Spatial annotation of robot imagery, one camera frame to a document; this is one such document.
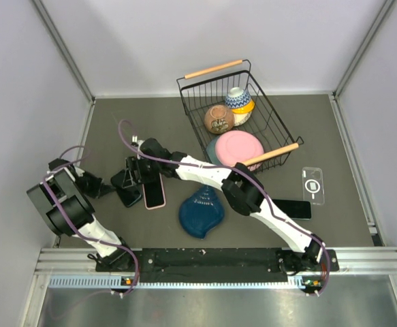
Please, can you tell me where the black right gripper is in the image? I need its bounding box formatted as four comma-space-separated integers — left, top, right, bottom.
123, 157, 161, 190

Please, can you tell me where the black ring phone case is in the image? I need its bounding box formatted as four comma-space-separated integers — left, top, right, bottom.
110, 170, 142, 208

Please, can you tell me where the black phone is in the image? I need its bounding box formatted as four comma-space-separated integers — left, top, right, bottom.
144, 178, 165, 208

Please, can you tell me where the pink phone case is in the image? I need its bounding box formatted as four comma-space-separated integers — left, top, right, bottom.
143, 176, 168, 210

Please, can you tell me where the blue-edged phone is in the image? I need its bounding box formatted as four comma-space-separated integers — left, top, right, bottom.
273, 199, 312, 220

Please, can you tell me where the clear phone case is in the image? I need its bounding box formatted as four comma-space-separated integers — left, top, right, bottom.
302, 167, 325, 206

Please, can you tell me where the teal-edged phone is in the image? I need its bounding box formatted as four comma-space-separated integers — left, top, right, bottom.
116, 186, 142, 208

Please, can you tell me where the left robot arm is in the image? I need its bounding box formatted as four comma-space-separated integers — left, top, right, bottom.
27, 158, 136, 272

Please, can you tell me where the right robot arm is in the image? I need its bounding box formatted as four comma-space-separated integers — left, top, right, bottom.
121, 137, 331, 273

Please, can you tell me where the blue shell-shaped dish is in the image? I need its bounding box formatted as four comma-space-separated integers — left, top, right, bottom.
178, 186, 225, 239

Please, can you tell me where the grey-teal plate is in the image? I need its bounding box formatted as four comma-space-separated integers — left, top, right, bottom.
206, 137, 223, 166

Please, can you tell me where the brown ceramic bowl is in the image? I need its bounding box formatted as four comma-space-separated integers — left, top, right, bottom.
204, 105, 235, 134

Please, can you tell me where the pink plate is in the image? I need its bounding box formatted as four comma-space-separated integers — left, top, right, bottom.
215, 130, 264, 166

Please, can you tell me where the blue white patterned bowl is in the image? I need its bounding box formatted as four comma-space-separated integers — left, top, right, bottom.
225, 87, 251, 109

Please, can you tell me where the yellow bowl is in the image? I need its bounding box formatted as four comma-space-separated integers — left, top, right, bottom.
232, 100, 255, 114

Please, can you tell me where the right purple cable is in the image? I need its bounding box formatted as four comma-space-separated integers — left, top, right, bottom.
118, 119, 330, 296

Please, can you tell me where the purple cable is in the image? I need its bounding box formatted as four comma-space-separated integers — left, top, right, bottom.
118, 119, 330, 296
41, 145, 141, 297

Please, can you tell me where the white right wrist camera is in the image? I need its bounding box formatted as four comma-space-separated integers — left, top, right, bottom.
131, 136, 145, 149

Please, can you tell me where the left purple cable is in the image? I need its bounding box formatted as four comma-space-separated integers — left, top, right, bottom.
41, 145, 141, 297

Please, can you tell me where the slotted cable duct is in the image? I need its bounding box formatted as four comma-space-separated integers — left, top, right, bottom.
48, 274, 321, 290

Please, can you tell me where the black wire basket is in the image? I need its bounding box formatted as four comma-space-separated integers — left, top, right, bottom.
176, 59, 304, 162

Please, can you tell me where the far wooden basket handle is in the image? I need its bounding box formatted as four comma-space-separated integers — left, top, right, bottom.
184, 59, 243, 80

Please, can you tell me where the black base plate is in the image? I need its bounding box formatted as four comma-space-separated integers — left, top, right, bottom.
89, 247, 338, 274

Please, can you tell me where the aluminium front rail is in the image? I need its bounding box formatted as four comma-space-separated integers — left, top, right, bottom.
35, 247, 397, 275

